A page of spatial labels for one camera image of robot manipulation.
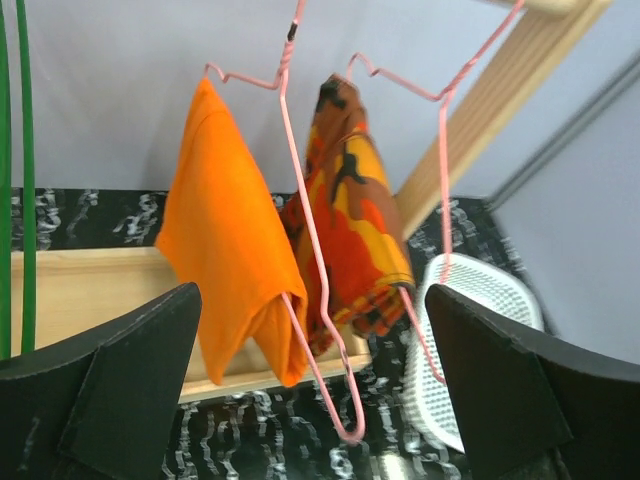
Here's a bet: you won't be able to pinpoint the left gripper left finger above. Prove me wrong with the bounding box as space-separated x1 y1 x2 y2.
1 283 202 479

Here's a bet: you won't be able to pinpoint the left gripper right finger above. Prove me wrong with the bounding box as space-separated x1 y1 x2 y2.
425 285 639 479

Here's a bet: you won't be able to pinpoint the orange trousers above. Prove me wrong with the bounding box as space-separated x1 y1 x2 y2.
155 78 308 387

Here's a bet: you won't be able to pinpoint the pink wire hanger with orange trousers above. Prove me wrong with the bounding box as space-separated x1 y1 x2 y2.
204 0 366 445

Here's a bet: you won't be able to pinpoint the green hanger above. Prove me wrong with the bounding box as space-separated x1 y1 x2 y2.
16 0 37 354

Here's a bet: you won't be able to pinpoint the camouflage patterned trousers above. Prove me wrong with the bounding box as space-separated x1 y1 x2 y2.
304 74 415 338

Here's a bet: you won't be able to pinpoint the white perforated plastic basket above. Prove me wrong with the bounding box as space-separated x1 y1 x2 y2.
402 252 546 453

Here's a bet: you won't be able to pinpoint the wooden clothes rack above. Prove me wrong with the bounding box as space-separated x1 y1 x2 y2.
9 0 614 404

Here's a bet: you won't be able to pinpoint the pink wire hanger with camouflage trousers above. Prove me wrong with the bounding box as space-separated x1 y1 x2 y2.
345 0 526 386

